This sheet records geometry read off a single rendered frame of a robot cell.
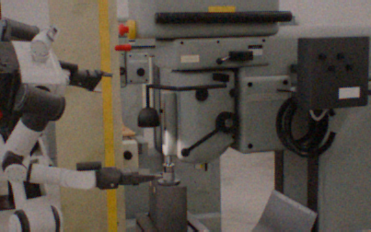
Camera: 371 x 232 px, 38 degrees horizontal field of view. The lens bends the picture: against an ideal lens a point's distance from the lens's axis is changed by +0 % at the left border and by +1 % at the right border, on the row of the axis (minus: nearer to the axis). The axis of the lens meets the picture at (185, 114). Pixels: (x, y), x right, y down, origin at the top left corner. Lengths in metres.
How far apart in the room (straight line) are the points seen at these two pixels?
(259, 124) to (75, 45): 1.89
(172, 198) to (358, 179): 0.71
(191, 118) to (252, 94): 0.22
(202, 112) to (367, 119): 0.58
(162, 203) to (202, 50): 0.71
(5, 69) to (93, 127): 1.59
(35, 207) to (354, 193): 1.21
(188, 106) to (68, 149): 1.88
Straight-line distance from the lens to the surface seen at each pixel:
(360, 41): 1.65
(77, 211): 3.61
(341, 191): 1.92
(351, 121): 1.90
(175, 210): 2.15
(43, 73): 2.01
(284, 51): 1.82
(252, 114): 1.77
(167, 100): 1.76
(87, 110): 3.48
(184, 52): 1.66
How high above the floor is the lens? 1.74
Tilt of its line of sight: 9 degrees down
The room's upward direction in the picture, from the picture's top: 1 degrees counter-clockwise
